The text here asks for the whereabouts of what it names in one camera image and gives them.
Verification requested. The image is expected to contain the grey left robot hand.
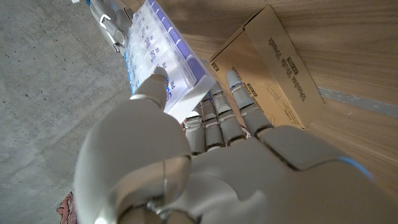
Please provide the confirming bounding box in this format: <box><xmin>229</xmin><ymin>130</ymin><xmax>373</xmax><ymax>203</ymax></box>
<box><xmin>72</xmin><ymin>66</ymin><xmax>398</xmax><ymax>224</ymax></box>

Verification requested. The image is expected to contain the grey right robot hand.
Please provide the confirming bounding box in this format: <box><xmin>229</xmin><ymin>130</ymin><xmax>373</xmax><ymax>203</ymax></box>
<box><xmin>89</xmin><ymin>0</ymin><xmax>135</xmax><ymax>57</ymax></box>

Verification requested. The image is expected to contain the clear weekly pill organizer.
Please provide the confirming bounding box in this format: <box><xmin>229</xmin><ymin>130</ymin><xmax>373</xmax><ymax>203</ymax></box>
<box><xmin>124</xmin><ymin>0</ymin><xmax>217</xmax><ymax>124</ymax></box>

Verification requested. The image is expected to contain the brown cardboard box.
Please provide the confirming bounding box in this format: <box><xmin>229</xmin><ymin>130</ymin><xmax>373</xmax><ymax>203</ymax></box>
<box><xmin>208</xmin><ymin>4</ymin><xmax>326</xmax><ymax>130</ymax></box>

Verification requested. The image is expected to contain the red brick printed backdrop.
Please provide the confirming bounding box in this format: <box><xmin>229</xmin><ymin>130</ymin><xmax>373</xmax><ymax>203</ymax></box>
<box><xmin>55</xmin><ymin>190</ymin><xmax>79</xmax><ymax>224</ymax></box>

